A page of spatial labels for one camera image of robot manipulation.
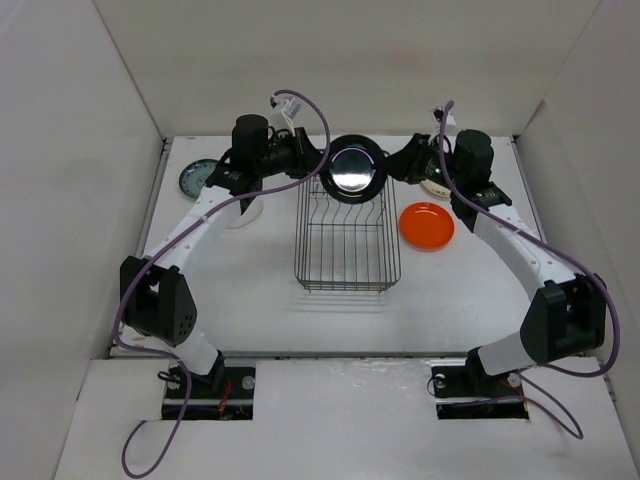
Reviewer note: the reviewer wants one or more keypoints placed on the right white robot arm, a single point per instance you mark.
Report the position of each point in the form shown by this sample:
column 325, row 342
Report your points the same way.
column 567, row 309

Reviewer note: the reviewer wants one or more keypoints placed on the black plate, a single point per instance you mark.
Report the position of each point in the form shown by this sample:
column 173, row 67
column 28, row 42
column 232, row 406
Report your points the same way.
column 355, row 169

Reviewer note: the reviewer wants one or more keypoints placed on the cream plate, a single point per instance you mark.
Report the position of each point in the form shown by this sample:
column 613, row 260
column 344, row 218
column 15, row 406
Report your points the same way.
column 436, row 190

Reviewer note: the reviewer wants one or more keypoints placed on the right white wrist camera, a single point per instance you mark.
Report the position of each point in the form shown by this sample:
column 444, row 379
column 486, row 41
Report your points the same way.
column 444, row 122

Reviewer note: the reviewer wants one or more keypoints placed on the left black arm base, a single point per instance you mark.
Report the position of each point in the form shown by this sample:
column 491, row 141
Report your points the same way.
column 230, row 399

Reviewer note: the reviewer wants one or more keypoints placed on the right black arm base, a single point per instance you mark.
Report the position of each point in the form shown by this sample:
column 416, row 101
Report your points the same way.
column 463, row 394

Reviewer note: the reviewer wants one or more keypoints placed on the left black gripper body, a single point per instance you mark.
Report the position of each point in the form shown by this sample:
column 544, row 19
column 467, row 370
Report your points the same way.
column 280, row 158

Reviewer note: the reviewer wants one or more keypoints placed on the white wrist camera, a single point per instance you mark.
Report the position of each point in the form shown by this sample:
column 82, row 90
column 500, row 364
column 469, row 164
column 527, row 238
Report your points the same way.
column 284, row 108
column 444, row 122

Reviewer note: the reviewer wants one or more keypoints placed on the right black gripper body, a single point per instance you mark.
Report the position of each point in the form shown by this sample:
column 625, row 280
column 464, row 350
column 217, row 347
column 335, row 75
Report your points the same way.
column 430, row 168

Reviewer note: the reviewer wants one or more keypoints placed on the orange plate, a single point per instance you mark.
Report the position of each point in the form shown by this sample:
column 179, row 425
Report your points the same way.
column 426, row 226

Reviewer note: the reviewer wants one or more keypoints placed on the clear glass plate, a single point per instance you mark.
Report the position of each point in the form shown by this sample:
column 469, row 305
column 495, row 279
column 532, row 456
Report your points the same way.
column 250, row 215

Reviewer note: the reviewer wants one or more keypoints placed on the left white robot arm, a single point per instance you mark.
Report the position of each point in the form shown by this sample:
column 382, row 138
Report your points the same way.
column 155, row 297

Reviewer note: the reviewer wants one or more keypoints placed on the grey wire dish rack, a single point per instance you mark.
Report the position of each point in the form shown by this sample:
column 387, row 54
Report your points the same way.
column 346, row 247

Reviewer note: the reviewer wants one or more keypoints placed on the blue patterned plate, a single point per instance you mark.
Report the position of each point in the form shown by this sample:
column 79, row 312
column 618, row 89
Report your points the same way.
column 193, row 177

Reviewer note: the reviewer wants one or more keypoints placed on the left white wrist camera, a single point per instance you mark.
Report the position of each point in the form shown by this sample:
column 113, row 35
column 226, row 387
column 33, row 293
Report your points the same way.
column 284, row 108

